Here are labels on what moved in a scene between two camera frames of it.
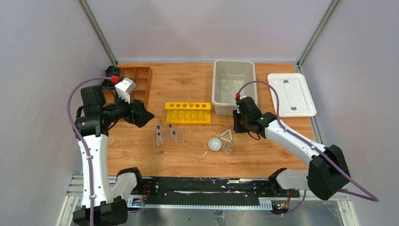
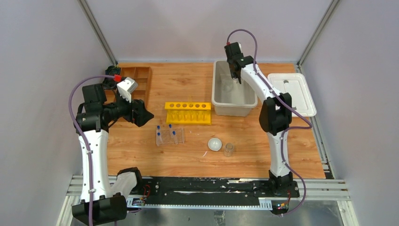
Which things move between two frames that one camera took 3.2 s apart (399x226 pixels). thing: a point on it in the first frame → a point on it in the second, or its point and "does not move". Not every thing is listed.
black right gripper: x=237 y=127 → x=235 y=76
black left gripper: x=135 y=112 does not move
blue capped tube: x=175 y=138 does not move
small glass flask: x=227 y=149 does not move
